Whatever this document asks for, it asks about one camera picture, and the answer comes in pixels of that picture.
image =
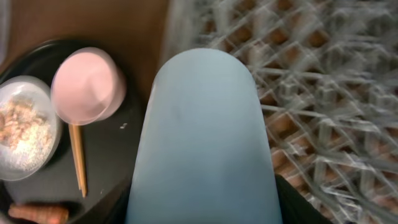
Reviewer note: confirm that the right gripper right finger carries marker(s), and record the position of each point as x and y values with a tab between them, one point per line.
295	209

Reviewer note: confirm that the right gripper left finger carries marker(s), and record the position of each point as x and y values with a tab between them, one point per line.
119	203

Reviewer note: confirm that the wooden chopstick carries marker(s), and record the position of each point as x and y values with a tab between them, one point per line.
80	158
70	128

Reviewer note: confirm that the blue cup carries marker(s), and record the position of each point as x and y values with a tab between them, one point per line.
204	155

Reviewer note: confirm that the pink bowl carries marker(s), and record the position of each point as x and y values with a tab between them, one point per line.
87	87

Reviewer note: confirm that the grey dishwasher rack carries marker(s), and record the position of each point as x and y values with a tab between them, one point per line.
326	77

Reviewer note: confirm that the round black serving tray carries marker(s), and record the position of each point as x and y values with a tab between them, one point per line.
110	152

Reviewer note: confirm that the orange carrot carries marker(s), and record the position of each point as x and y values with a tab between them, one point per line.
43	214

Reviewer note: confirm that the grey plate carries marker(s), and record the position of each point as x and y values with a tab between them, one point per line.
37	91

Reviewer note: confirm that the peanut shells and rice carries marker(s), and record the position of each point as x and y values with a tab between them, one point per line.
26	133

